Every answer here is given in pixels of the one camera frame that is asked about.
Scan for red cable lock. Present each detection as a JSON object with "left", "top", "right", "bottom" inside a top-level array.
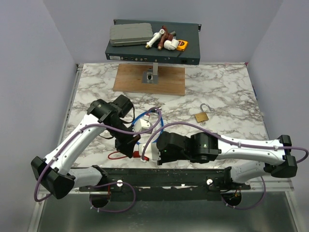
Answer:
[{"left": 107, "top": 151, "right": 140, "bottom": 160}]

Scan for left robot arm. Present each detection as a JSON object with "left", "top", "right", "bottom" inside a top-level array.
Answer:
[{"left": 30, "top": 95, "right": 140, "bottom": 199}]

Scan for brown pipe fitting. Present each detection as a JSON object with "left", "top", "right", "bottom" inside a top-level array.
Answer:
[{"left": 157, "top": 26, "right": 174, "bottom": 51}]

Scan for dark teal rack device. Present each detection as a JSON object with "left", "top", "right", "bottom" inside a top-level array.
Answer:
[{"left": 105, "top": 19, "right": 200, "bottom": 65}]

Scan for metal stand post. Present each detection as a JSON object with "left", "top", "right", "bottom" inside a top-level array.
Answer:
[{"left": 142, "top": 62, "right": 159, "bottom": 84}]

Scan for grey plastic case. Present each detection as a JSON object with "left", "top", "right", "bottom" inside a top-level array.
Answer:
[{"left": 110, "top": 23, "right": 153, "bottom": 46}]

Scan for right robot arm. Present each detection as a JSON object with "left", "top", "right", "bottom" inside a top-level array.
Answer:
[{"left": 156, "top": 131, "right": 297, "bottom": 189}]

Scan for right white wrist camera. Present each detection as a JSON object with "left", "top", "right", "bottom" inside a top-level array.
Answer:
[{"left": 141, "top": 143, "right": 161, "bottom": 161}]

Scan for white straight pipe fitting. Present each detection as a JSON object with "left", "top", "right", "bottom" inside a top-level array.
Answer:
[{"left": 145, "top": 29, "right": 165, "bottom": 49}]

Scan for purple cable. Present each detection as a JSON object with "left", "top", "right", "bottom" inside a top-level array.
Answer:
[
  {"left": 33, "top": 107, "right": 162, "bottom": 213},
  {"left": 141, "top": 122, "right": 309, "bottom": 210}
]

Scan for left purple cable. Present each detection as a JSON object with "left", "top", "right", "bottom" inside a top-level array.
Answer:
[{"left": 33, "top": 107, "right": 162, "bottom": 213}]

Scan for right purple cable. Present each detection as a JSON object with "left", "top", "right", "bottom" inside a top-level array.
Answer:
[{"left": 141, "top": 122, "right": 309, "bottom": 210}]

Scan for brass padlock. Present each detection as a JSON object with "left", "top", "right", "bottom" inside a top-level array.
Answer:
[{"left": 194, "top": 103, "right": 211, "bottom": 123}]

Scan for white elbow pipe fitting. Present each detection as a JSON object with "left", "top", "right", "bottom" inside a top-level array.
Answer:
[{"left": 164, "top": 39, "right": 179, "bottom": 51}]

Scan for black mounting rail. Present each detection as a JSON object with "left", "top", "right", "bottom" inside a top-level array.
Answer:
[{"left": 79, "top": 168, "right": 251, "bottom": 201}]

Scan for aluminium frame profile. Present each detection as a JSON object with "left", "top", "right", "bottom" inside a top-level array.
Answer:
[{"left": 38, "top": 173, "right": 295, "bottom": 194}]

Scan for blue cable lock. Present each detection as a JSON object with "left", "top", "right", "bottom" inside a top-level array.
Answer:
[{"left": 131, "top": 106, "right": 165, "bottom": 145}]

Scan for wooden board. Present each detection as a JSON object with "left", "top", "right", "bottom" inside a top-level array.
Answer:
[{"left": 113, "top": 64, "right": 185, "bottom": 96}]

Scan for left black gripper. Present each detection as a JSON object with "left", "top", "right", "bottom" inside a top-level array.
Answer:
[{"left": 108, "top": 120, "right": 141, "bottom": 159}]

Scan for yellow tape measure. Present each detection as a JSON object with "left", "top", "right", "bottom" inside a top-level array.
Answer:
[{"left": 176, "top": 40, "right": 189, "bottom": 51}]

